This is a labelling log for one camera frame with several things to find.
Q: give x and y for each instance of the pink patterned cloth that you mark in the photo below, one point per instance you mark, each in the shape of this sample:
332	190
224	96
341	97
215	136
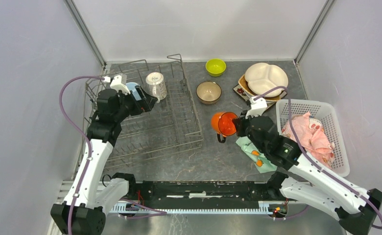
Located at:
310	132

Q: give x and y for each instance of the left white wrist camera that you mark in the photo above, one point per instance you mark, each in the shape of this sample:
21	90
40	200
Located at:
118	83

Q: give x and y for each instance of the lime green bowl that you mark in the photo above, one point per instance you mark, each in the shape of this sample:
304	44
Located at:
215	67

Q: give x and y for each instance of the white plastic basket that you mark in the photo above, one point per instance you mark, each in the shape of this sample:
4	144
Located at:
325	113

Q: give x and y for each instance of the beige brown-rimmed bowl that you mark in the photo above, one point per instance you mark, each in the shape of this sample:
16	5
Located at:
208	92

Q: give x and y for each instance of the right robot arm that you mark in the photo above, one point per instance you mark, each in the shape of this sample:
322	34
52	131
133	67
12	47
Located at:
356	209

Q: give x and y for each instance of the grey wire dish rack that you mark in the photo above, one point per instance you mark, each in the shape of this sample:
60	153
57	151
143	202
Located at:
171	127

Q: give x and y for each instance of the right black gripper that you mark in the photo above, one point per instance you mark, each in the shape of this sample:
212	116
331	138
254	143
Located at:
240	121

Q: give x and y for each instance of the white floral mug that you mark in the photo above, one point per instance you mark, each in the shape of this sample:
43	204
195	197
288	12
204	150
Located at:
156	85

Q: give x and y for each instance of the green cartoon cloth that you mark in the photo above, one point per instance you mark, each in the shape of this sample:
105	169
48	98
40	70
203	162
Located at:
262	164

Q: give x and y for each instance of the light blue mug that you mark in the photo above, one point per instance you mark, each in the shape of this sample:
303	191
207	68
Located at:
132	87

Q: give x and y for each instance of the square floral plate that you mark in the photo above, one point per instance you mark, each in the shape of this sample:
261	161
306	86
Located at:
245	95

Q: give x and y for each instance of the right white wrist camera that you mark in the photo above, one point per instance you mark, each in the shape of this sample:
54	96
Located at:
257	107

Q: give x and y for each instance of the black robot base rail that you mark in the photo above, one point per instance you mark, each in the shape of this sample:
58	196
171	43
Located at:
201	197

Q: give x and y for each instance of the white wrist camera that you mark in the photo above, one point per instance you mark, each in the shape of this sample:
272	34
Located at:
257	107
118	83

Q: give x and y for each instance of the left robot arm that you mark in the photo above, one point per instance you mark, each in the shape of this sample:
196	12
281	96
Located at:
84	210

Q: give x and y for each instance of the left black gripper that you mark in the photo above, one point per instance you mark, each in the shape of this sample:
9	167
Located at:
145	104

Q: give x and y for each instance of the orange mug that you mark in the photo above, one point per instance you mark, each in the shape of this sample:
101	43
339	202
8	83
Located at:
222	124

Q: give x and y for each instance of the cream divided plate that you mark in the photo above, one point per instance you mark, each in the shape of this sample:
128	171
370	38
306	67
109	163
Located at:
262	77

